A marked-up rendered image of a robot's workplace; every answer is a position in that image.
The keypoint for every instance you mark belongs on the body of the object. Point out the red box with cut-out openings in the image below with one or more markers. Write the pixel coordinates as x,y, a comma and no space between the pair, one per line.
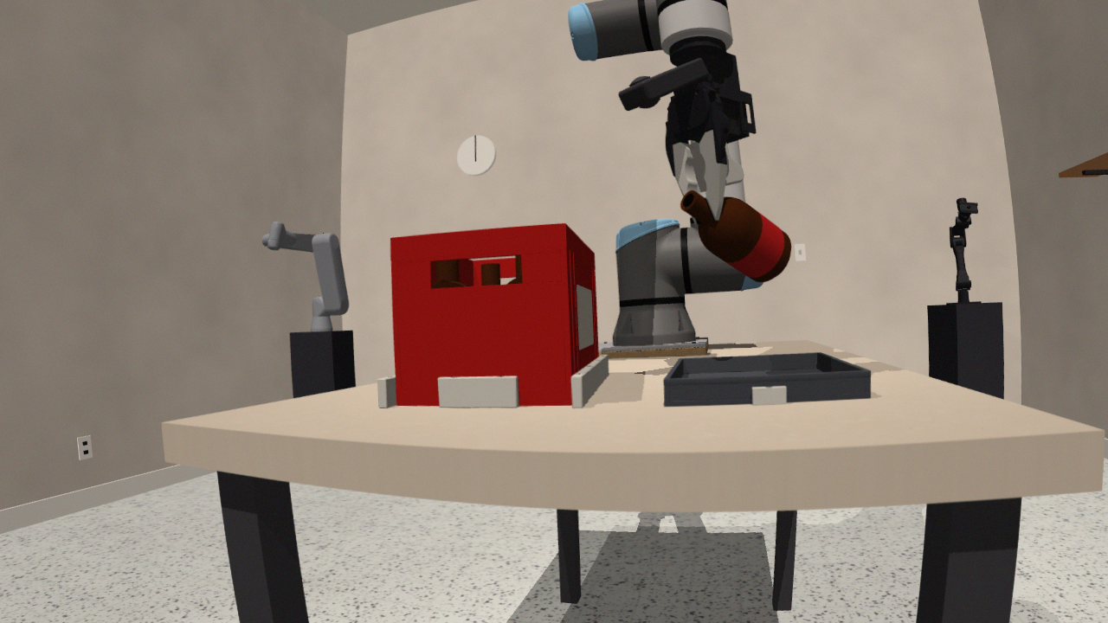
542,331

